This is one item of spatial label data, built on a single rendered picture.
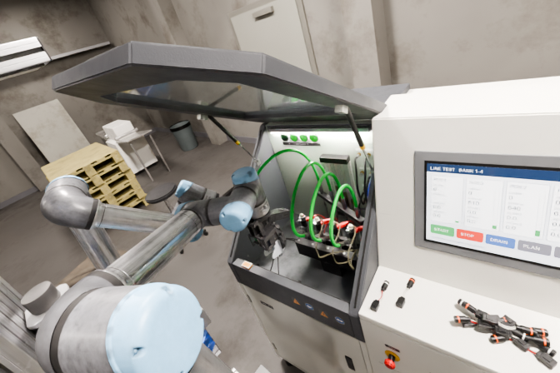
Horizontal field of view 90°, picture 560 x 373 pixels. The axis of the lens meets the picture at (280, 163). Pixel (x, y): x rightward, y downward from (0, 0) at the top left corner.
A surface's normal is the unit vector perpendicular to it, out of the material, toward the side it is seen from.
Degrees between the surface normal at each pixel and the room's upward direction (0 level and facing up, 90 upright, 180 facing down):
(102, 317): 14
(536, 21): 90
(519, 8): 90
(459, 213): 76
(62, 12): 90
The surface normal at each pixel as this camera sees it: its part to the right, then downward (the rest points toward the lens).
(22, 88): 0.71, 0.13
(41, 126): 0.61, -0.10
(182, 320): 0.90, -0.27
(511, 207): -0.61, 0.31
